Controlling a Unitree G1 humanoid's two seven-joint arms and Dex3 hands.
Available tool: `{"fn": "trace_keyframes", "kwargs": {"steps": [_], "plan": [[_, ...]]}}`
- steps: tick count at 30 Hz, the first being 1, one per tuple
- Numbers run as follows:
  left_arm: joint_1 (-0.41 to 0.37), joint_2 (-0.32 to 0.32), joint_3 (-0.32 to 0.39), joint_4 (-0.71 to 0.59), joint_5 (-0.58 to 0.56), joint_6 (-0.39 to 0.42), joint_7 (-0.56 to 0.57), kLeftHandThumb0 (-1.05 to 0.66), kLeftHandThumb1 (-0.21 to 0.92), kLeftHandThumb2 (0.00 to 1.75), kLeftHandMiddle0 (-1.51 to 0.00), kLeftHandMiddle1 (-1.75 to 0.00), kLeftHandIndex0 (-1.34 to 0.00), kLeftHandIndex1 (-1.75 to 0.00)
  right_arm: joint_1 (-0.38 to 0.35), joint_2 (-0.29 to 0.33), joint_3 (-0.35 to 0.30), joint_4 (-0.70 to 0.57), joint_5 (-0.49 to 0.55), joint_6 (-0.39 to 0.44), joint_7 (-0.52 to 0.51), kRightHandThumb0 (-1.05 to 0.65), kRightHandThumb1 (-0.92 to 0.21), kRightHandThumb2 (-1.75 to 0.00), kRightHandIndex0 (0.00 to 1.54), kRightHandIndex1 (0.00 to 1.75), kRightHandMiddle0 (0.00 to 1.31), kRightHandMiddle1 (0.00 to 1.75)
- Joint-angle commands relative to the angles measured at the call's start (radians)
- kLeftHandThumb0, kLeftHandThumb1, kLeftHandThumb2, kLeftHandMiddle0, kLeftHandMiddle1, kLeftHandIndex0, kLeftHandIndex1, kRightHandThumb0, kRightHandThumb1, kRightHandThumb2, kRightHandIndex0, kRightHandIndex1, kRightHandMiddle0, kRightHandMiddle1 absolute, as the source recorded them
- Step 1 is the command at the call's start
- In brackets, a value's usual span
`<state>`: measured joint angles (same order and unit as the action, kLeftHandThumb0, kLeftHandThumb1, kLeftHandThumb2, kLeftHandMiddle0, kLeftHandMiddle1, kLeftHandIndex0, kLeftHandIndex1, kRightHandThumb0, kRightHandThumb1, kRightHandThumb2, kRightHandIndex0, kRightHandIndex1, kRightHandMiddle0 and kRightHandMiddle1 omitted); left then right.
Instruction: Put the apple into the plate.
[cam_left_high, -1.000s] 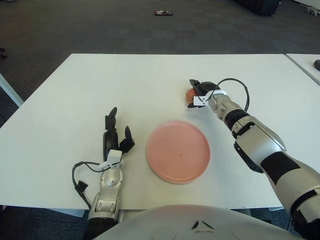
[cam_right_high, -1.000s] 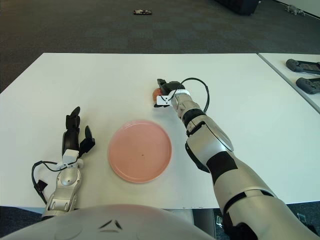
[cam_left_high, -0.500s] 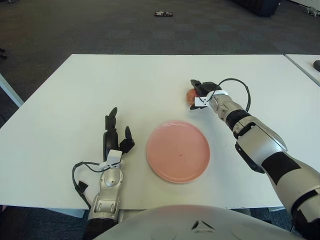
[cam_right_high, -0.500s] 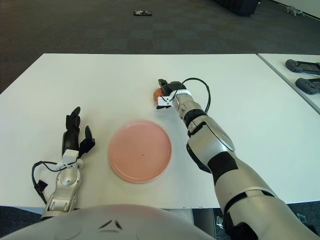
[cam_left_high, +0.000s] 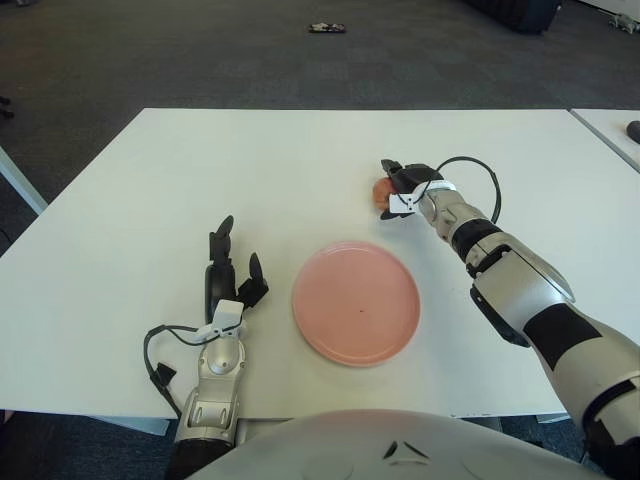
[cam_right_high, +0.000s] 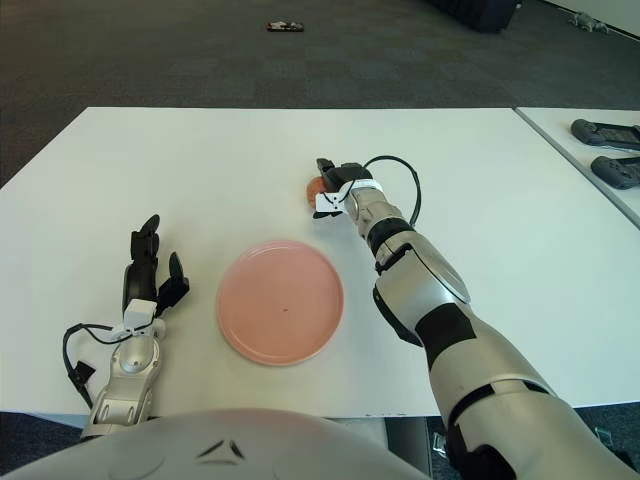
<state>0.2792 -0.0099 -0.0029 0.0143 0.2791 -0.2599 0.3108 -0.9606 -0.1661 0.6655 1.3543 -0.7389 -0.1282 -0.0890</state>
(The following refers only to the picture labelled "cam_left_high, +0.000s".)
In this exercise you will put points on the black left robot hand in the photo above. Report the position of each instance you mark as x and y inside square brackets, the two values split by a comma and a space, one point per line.
[220, 285]

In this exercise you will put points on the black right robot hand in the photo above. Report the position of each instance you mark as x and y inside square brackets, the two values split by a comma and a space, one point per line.
[417, 176]

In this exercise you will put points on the red yellow apple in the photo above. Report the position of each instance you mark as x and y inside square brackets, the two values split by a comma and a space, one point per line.
[382, 192]

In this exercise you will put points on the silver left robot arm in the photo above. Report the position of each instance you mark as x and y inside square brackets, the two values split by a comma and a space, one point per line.
[220, 370]

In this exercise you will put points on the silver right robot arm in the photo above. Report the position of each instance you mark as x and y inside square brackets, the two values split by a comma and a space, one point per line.
[520, 295]

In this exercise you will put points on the pink round plate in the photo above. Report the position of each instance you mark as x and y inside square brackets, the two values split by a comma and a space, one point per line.
[356, 304]

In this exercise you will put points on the small black red floor object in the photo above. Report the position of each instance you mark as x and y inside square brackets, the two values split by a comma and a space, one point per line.
[326, 27]

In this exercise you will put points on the silver robot torso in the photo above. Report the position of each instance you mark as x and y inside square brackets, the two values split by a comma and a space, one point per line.
[325, 445]

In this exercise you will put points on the dark blue bulky object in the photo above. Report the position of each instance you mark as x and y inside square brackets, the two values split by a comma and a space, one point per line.
[525, 14]

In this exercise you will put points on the white neighbouring table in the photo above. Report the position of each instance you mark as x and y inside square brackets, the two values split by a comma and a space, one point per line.
[20, 187]
[615, 127]

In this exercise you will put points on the small grey floor toy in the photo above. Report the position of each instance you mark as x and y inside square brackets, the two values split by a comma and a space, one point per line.
[625, 22]

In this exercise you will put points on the black chair caster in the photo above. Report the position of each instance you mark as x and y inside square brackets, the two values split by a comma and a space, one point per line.
[5, 107]

